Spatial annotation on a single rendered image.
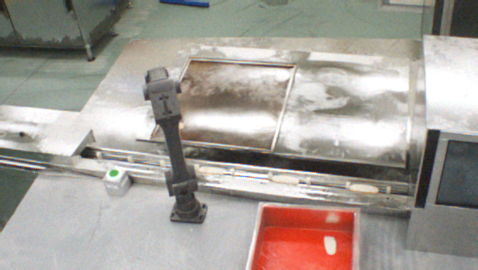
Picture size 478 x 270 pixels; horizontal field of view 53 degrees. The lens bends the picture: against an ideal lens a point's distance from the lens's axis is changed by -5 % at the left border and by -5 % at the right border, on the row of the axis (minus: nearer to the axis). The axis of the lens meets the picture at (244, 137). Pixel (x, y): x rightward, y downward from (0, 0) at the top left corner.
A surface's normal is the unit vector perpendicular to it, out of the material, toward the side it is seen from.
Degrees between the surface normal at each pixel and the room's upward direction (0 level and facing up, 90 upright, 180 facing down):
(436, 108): 0
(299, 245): 0
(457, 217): 91
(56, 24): 89
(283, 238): 0
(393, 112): 10
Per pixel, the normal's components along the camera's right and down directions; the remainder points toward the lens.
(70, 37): -0.26, 0.62
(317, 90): -0.13, -0.66
